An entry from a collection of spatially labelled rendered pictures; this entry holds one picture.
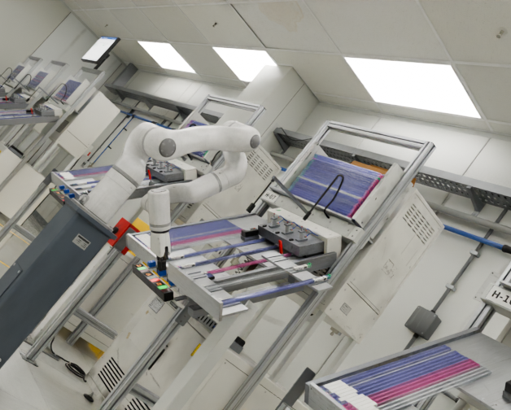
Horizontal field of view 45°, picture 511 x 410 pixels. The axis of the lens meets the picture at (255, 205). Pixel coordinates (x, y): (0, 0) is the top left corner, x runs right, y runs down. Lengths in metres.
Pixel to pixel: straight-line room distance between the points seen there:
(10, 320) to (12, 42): 8.89
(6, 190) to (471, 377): 5.72
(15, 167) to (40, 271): 4.69
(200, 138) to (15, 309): 0.91
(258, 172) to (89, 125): 3.25
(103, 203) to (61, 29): 8.95
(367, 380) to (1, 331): 1.25
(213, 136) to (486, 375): 1.29
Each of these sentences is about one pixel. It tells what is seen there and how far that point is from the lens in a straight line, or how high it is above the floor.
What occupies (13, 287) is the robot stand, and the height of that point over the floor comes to 0.35.
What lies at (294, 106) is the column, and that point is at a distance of 6.30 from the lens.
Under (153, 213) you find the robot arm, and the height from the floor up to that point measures 0.85.
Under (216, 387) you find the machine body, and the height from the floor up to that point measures 0.47.
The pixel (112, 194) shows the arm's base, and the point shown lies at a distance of 2.28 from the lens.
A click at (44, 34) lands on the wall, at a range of 11.05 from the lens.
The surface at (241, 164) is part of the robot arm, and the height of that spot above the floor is 1.24.
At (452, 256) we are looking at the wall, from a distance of 4.37.
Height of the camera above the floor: 0.75
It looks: 9 degrees up
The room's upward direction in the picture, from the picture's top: 39 degrees clockwise
